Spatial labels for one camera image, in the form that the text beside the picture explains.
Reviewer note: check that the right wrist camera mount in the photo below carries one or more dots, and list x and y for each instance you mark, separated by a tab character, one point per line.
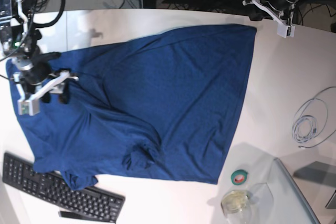
42	90

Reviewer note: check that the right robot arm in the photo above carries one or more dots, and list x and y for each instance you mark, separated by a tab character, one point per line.
19	37

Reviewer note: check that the green tape roll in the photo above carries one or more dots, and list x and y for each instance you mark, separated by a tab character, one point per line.
239	177

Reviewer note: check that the clear tape dispenser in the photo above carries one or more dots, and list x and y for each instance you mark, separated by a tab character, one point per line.
236	207

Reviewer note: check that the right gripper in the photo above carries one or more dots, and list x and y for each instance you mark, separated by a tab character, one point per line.
35	73

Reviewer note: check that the dark blue t-shirt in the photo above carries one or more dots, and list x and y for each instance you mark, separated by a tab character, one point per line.
159	107

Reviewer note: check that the black computer keyboard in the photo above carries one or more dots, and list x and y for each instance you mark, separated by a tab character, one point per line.
91	203

